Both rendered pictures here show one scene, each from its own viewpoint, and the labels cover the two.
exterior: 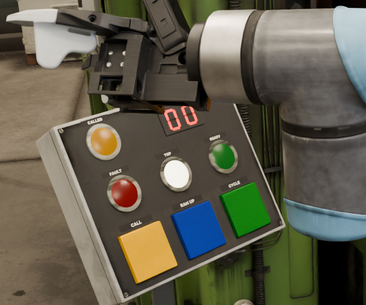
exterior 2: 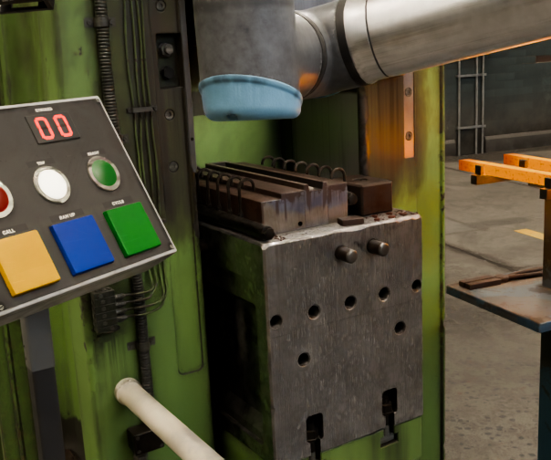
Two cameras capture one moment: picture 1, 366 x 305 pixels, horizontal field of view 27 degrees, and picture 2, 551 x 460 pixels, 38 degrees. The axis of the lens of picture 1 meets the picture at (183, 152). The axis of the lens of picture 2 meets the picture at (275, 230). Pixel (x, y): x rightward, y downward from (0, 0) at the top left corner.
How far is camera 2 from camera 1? 0.30 m
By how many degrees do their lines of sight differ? 20
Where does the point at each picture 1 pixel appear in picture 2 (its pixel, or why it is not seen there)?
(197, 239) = (82, 253)
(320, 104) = not seen: outside the picture
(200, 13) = (65, 44)
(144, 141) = (13, 146)
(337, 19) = not seen: outside the picture
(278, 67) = not seen: outside the picture
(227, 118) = (105, 136)
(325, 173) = (246, 33)
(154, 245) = (32, 256)
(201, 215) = (84, 228)
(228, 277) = (109, 351)
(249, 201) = (136, 220)
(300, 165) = (218, 28)
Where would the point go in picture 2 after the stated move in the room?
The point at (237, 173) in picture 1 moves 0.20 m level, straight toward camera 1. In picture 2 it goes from (120, 193) to (133, 217)
